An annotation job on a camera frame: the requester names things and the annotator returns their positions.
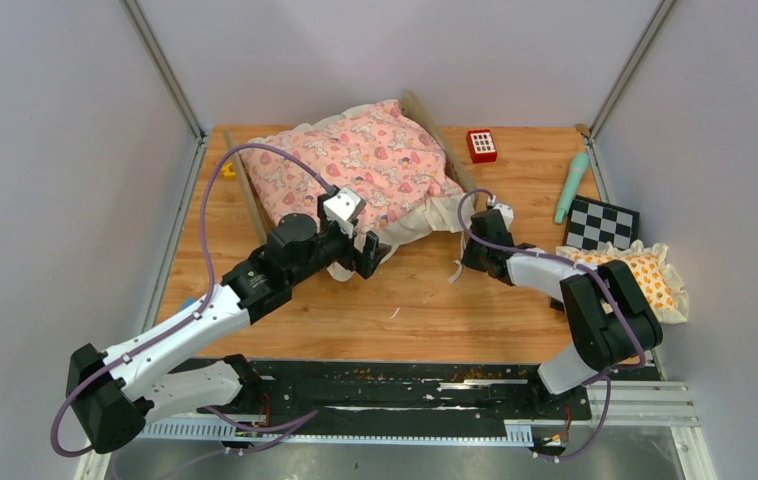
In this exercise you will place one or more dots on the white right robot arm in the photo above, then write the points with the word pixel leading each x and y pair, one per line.
pixel 609 318

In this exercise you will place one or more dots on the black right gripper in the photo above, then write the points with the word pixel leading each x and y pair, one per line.
pixel 468 261

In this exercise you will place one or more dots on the black and silver chessboard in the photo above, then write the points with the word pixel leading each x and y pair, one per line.
pixel 593 225

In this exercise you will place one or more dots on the blue green grey block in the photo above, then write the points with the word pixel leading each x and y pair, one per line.
pixel 188 303

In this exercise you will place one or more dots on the orange duck print pillow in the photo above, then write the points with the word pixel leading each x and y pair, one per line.
pixel 662 286

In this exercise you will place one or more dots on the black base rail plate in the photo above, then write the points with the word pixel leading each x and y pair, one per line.
pixel 384 399

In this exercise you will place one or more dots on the wooden striped pet bed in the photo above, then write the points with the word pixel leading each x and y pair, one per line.
pixel 445 146

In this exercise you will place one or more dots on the mint green massager wand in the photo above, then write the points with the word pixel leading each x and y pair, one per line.
pixel 576 171

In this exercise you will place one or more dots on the red white grid block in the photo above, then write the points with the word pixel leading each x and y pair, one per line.
pixel 481 146

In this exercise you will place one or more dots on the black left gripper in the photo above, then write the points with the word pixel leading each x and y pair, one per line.
pixel 364 263

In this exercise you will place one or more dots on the yellow triangle toy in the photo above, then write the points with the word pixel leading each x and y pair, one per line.
pixel 228 170

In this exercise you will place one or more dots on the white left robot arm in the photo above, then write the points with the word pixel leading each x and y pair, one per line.
pixel 116 392

